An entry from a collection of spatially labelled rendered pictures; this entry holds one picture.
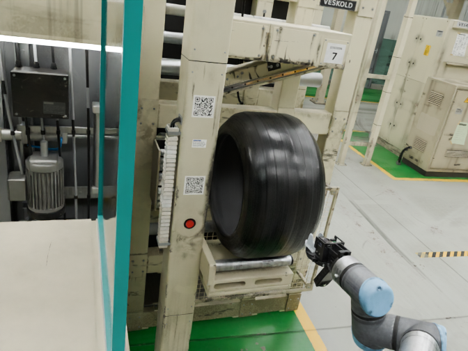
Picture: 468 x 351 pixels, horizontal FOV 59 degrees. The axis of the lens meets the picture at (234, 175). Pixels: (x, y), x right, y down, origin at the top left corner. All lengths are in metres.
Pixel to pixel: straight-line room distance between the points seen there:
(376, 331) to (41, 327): 0.81
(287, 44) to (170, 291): 1.09
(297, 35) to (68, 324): 1.34
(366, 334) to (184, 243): 0.74
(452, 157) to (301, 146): 4.97
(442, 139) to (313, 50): 4.45
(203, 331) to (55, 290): 1.81
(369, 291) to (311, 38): 1.06
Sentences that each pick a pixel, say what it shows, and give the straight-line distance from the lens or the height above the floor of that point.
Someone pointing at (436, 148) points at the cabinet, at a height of 0.41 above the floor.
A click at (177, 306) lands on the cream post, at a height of 0.67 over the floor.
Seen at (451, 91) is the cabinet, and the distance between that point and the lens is 5.99.
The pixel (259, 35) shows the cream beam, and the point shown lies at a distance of 1.69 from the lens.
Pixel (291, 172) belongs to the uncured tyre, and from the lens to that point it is 1.42.
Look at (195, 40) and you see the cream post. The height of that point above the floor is 1.72.
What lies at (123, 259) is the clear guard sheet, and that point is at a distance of 0.57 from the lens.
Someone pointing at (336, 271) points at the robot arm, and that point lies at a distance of 1.22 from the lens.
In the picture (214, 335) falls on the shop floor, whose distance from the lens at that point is 2.66.
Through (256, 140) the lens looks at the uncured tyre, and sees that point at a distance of 1.43.
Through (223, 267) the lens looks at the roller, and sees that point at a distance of 1.63.
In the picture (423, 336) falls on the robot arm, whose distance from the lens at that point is 1.16.
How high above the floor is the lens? 1.86
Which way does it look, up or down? 23 degrees down
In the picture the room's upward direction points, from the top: 9 degrees clockwise
